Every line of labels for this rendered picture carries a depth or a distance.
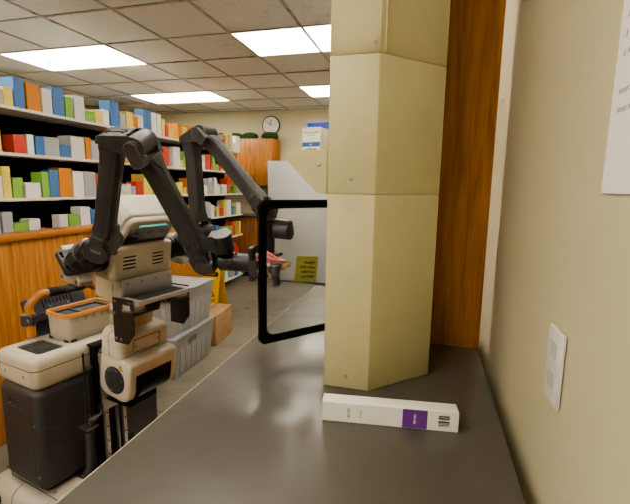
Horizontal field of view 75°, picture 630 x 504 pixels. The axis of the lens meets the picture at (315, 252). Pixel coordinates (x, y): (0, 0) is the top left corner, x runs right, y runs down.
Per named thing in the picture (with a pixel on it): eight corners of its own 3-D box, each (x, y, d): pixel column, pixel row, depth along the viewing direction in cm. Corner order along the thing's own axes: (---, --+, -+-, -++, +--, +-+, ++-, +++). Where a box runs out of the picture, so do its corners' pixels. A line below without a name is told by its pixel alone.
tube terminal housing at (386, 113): (428, 348, 127) (444, 85, 115) (427, 400, 96) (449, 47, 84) (347, 339, 134) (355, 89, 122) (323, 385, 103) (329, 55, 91)
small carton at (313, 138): (328, 153, 106) (328, 129, 105) (320, 152, 102) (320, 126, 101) (310, 154, 108) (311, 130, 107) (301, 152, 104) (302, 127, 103)
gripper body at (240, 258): (254, 247, 119) (230, 246, 121) (254, 282, 120) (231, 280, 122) (262, 244, 125) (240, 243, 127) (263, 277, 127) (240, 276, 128)
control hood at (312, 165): (352, 192, 126) (353, 159, 125) (327, 193, 95) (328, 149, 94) (315, 191, 129) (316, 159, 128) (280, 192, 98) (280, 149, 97)
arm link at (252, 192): (207, 137, 162) (188, 134, 153) (215, 125, 160) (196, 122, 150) (274, 219, 155) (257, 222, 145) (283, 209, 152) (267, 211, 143)
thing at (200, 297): (216, 315, 352) (215, 278, 347) (174, 340, 295) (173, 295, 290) (173, 311, 363) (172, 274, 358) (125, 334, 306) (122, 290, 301)
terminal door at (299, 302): (345, 326, 132) (348, 199, 125) (259, 345, 114) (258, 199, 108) (343, 325, 132) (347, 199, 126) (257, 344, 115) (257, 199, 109)
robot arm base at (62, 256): (89, 248, 139) (53, 253, 129) (101, 235, 135) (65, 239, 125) (101, 270, 138) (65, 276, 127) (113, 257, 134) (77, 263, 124)
